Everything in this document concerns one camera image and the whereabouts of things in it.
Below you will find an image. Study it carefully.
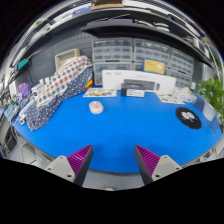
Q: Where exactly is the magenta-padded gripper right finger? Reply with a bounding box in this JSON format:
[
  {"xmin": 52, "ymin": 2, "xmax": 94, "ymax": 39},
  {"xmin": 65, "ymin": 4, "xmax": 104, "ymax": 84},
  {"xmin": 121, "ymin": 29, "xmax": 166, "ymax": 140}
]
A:
[{"xmin": 134, "ymin": 144, "xmax": 184, "ymax": 186}]

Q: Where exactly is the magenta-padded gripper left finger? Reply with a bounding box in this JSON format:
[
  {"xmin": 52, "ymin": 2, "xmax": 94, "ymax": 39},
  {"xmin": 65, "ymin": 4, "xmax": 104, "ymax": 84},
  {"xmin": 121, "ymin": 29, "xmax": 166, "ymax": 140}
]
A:
[{"xmin": 44, "ymin": 143, "xmax": 95, "ymax": 187}]

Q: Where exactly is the pink computer mouse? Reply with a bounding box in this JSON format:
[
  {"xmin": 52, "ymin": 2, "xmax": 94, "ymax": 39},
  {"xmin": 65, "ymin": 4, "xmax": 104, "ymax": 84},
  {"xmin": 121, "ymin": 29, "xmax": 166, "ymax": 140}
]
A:
[{"xmin": 88, "ymin": 100, "xmax": 105, "ymax": 115}]

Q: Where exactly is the navy polka dot cloth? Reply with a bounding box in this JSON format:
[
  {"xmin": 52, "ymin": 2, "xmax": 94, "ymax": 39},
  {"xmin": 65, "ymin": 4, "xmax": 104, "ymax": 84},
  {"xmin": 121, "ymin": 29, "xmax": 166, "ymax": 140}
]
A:
[{"xmin": 25, "ymin": 64, "xmax": 94, "ymax": 132}]

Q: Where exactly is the colourful sticker sheet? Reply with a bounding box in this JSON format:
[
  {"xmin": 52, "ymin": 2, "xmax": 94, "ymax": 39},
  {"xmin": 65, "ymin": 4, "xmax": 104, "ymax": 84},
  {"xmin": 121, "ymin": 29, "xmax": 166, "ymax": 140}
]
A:
[
  {"xmin": 82, "ymin": 87, "xmax": 118, "ymax": 98},
  {"xmin": 156, "ymin": 93, "xmax": 185, "ymax": 105}
]

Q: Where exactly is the small black box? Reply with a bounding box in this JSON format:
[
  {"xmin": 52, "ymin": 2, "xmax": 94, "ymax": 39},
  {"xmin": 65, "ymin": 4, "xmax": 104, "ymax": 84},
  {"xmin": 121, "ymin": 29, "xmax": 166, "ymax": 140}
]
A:
[{"xmin": 120, "ymin": 83, "xmax": 146, "ymax": 98}]

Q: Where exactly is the yellow plastic object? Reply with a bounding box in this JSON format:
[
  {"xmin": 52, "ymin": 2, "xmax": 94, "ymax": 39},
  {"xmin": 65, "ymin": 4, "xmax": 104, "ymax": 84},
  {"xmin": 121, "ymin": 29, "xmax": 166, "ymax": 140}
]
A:
[{"xmin": 84, "ymin": 78, "xmax": 94, "ymax": 89}]

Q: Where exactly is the green potted plant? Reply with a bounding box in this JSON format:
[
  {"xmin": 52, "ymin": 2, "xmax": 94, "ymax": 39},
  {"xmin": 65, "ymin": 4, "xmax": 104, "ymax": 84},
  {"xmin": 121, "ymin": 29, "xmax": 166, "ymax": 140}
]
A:
[{"xmin": 198, "ymin": 78, "xmax": 224, "ymax": 124}]

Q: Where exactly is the purple object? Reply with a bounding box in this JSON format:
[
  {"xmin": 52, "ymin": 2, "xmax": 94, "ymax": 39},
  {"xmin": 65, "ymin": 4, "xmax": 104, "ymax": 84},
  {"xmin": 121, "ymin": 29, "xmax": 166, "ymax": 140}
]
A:
[{"xmin": 17, "ymin": 82, "xmax": 32, "ymax": 101}]

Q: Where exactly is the red blue checkered cloth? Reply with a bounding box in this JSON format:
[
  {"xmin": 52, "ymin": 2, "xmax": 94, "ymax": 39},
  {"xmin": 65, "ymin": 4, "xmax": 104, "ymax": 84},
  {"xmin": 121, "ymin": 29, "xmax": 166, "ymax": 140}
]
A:
[{"xmin": 34, "ymin": 55, "xmax": 94, "ymax": 106}]

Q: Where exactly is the white keyboard box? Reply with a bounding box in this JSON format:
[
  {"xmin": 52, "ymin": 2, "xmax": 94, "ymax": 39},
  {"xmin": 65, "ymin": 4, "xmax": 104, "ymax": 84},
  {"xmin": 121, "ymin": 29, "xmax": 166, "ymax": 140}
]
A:
[{"xmin": 101, "ymin": 69, "xmax": 177, "ymax": 96}]

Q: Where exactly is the yellow and blue box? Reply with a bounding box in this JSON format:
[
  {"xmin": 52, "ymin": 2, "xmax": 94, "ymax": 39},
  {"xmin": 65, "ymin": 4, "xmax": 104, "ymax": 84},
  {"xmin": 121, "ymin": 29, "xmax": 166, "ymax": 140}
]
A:
[{"xmin": 143, "ymin": 58, "xmax": 166, "ymax": 75}]

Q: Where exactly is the beige plastic basket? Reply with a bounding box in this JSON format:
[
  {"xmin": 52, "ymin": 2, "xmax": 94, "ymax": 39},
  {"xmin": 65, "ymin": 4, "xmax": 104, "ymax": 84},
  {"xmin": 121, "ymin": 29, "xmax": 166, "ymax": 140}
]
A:
[{"xmin": 54, "ymin": 48, "xmax": 81, "ymax": 70}]

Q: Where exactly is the teal object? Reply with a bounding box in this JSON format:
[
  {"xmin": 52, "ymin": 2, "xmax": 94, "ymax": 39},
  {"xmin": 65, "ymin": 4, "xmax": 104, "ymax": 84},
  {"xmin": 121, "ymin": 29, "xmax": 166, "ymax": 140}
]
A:
[{"xmin": 17, "ymin": 58, "xmax": 30, "ymax": 71}]

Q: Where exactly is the grey wall shelf unit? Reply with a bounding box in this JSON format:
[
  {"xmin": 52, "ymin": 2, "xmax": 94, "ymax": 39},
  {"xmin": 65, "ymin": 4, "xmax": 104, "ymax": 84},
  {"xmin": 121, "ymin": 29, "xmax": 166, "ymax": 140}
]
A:
[{"xmin": 6, "ymin": 0, "xmax": 221, "ymax": 71}]

